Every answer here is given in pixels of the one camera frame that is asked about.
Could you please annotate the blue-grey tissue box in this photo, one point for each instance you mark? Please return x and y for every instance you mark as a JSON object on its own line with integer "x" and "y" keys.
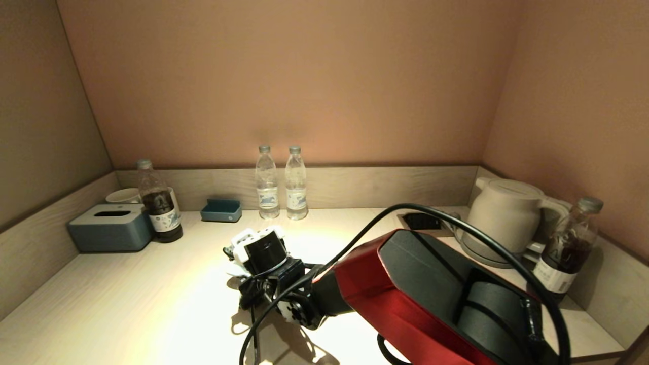
{"x": 109, "y": 234}

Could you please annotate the small blue plastic tray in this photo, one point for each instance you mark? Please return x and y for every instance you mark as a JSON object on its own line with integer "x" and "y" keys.
{"x": 221, "y": 214}

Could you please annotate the black recessed power socket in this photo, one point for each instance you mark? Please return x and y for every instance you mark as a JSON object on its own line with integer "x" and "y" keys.
{"x": 421, "y": 221}

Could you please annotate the grey kettle base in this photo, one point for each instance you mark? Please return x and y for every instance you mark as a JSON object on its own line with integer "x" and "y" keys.
{"x": 476, "y": 256}

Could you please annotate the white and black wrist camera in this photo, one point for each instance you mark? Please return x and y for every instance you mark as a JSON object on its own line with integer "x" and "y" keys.
{"x": 263, "y": 251}

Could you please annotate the white electric kettle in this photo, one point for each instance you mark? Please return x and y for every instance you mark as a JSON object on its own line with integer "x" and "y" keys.
{"x": 502, "y": 218}

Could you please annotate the clear water bottle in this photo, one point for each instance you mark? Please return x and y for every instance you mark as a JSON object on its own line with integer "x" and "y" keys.
{"x": 296, "y": 192}
{"x": 267, "y": 192}

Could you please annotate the white ceramic cup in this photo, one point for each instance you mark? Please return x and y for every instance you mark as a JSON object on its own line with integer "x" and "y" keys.
{"x": 124, "y": 196}

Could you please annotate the red and black right arm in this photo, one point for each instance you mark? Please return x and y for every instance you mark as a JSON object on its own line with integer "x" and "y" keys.
{"x": 405, "y": 289}

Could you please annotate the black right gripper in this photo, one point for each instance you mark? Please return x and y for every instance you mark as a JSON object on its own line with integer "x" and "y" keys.
{"x": 291, "y": 284}

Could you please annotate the dark tea bottle white label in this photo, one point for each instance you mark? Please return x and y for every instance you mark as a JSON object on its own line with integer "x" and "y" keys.
{"x": 563, "y": 258}
{"x": 162, "y": 215}

